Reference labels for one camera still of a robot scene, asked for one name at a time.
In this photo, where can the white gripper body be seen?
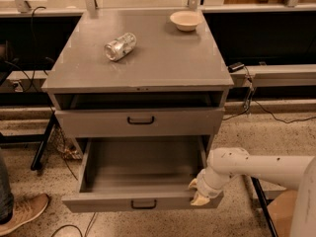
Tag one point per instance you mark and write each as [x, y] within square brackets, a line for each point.
[204, 188]

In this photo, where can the grey drawer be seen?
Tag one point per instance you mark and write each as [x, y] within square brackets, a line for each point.
[140, 122]
[137, 173]

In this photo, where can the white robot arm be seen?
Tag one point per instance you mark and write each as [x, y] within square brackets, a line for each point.
[292, 172]

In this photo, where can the grey top drawer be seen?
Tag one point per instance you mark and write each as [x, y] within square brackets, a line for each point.
[140, 122]

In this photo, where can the grey drawer cabinet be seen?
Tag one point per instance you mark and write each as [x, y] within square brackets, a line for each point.
[167, 69]

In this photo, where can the cardboard box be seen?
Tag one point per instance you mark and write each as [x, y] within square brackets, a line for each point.
[281, 211]

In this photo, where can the small black device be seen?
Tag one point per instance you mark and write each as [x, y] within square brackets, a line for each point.
[235, 67]

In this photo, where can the crushed silver can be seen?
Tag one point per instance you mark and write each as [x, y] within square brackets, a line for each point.
[120, 47]

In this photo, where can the black table leg left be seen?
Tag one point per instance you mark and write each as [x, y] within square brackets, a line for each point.
[36, 165]

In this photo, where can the white paper bowl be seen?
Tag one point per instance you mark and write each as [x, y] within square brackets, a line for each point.
[186, 21]

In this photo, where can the tan sneaker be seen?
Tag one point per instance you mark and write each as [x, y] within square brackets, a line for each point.
[23, 211]

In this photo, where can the dark trouser leg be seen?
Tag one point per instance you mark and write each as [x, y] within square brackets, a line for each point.
[6, 196]

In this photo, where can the black metal frame leg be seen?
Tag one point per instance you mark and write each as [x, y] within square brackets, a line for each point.
[264, 205]

